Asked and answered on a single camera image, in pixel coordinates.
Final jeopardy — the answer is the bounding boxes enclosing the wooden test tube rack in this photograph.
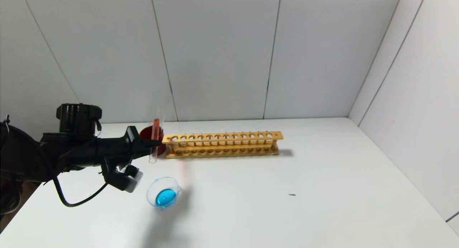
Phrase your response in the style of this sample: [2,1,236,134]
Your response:
[162,131,284,159]

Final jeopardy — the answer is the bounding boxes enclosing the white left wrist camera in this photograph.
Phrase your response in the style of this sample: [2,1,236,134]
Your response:
[101,164,143,194]

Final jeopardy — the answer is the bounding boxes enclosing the clear glass dish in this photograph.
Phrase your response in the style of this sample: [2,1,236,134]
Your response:
[146,177,188,216]

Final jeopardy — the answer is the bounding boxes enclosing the test tube with red pigment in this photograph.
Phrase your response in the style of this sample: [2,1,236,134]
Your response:
[148,118,161,164]

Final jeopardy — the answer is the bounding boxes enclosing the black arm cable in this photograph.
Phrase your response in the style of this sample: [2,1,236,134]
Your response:
[52,176,109,208]

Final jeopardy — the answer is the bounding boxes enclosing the red plastic cup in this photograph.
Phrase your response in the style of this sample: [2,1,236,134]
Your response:
[139,126,166,157]

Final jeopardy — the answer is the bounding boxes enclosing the black office chair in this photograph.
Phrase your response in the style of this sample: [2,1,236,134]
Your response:
[0,180,23,215]

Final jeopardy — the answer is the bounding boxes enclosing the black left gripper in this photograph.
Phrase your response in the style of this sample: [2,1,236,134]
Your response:
[96,126,163,160]

